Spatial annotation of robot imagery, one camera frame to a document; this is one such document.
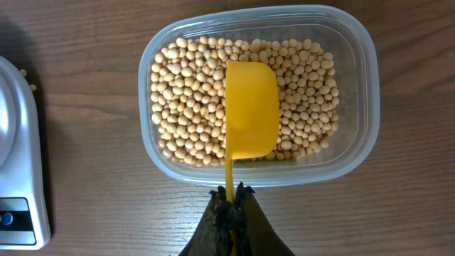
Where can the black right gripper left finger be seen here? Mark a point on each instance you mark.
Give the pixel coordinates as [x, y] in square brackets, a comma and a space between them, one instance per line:
[212, 236]

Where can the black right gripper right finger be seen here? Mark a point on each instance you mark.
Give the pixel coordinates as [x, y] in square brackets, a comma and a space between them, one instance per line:
[254, 233]

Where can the yellow measuring scoop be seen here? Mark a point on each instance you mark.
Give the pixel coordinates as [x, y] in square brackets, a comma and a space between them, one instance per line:
[252, 115]

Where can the white digital kitchen scale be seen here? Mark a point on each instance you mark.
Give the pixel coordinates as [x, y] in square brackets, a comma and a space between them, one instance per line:
[24, 218]

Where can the clear plastic container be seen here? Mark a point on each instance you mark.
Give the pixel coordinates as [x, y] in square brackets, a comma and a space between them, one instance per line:
[357, 78]

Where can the pile of soybeans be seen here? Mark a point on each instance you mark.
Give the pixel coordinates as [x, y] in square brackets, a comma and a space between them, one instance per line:
[188, 96]

